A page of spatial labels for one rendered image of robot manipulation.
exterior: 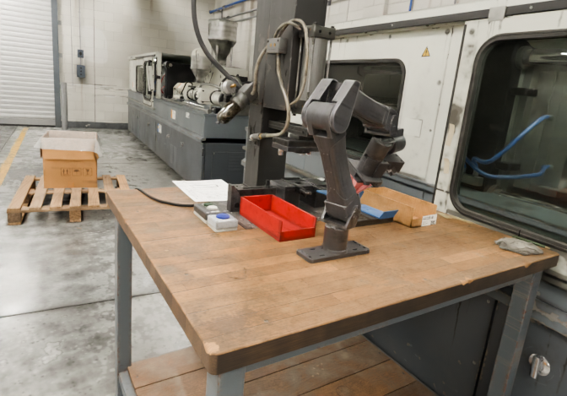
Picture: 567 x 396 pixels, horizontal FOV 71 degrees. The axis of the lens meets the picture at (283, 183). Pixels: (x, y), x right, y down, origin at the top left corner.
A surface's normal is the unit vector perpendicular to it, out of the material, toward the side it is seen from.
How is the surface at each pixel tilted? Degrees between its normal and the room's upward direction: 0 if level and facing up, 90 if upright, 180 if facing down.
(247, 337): 0
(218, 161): 90
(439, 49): 90
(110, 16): 90
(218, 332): 0
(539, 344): 90
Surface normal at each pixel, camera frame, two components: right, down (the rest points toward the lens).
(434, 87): -0.88, 0.03
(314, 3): 0.53, 0.24
